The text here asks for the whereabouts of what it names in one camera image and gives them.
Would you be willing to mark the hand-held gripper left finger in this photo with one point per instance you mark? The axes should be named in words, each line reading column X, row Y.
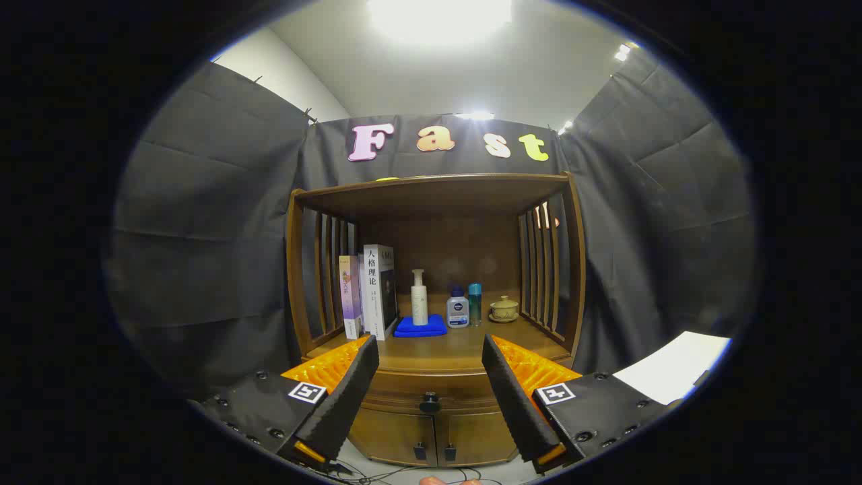
column 350, row 397

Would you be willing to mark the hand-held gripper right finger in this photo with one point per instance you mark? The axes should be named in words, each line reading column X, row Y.
column 515, row 404

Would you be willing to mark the wooden drawer with black knob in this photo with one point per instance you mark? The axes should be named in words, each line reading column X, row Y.
column 417, row 384

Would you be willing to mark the wooden cabinet door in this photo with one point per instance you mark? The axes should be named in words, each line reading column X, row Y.
column 390, row 434
column 475, row 438

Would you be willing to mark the wooden countertop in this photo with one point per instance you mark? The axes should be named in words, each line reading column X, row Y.
column 458, row 347

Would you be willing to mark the wooden cabinet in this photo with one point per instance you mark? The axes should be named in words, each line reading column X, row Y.
column 438, row 256

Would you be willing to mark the beige lidded teacup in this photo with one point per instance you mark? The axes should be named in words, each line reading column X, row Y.
column 504, row 310

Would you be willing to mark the blue folded cloth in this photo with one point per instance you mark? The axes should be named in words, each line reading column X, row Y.
column 421, row 330

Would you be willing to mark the purple book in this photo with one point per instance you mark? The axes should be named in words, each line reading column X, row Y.
column 350, row 296

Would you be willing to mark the clear bottle with blue pump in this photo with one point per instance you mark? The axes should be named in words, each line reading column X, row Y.
column 458, row 313

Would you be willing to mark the teal slim bottle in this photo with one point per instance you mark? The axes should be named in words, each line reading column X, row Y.
column 475, row 303

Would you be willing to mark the thick white book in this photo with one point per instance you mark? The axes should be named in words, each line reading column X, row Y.
column 374, row 289

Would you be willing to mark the white pump bottle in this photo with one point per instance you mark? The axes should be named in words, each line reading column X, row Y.
column 419, row 306

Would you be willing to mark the ceiling light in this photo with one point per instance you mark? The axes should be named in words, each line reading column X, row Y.
column 438, row 17

